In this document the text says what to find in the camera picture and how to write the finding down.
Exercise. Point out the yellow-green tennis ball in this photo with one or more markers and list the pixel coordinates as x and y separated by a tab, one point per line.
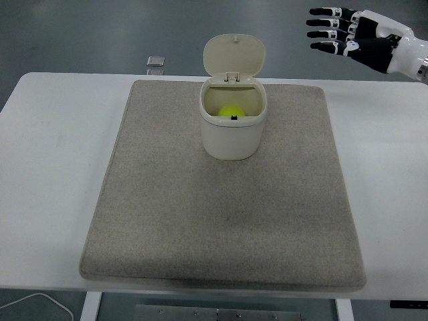
229	111

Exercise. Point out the silver floor socket plate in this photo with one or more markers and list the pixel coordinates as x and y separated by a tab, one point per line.
155	60
154	71

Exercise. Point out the white table leg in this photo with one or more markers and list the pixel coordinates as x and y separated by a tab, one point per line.
90	306
344	309

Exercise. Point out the black table control panel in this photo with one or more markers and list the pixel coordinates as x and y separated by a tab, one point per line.
408	304

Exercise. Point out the grey metal plate with screws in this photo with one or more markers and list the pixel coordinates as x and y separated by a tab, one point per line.
217	314

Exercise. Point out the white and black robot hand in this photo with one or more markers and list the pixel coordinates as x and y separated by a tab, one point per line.
406	50

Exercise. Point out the cream bin with hinged lid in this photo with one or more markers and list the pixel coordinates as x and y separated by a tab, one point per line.
232	140

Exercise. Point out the beige felt mat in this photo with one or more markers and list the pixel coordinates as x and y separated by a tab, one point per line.
217	217

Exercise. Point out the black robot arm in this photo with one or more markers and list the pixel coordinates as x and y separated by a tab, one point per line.
424	70

